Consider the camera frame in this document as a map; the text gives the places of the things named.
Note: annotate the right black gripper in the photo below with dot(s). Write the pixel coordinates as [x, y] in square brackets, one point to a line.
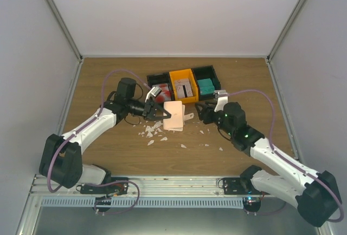
[207, 111]

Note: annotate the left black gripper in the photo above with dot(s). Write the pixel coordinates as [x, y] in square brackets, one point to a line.
[150, 108]

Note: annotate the beige card holder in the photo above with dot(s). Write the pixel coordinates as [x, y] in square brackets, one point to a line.
[178, 116]

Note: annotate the black bin with red cards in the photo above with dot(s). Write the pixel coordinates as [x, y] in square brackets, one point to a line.
[163, 81]

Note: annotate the black bin with teal cards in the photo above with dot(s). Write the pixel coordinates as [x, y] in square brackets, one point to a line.
[205, 72]

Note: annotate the yellow bin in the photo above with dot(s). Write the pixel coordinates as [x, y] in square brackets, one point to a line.
[182, 74]

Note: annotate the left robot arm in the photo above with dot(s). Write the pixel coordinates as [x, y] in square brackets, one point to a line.
[61, 160]

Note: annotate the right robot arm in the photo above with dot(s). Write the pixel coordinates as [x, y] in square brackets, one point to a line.
[314, 195]

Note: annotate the red white card stack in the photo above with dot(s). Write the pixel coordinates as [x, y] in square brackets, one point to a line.
[165, 95]

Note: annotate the teal card stack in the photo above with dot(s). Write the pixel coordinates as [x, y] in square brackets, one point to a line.
[206, 86]

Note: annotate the white patterned card stack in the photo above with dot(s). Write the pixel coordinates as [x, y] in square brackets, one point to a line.
[183, 88]

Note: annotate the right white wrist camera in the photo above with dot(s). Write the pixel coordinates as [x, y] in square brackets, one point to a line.
[221, 96]

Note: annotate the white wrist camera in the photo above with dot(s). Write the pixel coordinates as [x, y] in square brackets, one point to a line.
[153, 93]
[221, 96]

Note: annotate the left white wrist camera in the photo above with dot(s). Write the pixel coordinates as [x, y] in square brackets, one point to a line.
[153, 93]

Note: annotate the aluminium front rail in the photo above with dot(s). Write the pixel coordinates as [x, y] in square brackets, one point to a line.
[150, 186]

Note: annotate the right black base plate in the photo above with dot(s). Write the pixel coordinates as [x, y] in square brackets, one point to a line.
[238, 186]

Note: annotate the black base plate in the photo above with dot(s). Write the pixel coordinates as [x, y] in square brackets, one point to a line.
[238, 186]
[120, 188]

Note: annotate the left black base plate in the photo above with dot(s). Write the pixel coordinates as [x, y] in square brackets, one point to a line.
[120, 188]

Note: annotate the grey slotted cable duct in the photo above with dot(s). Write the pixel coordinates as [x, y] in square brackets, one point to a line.
[145, 202]

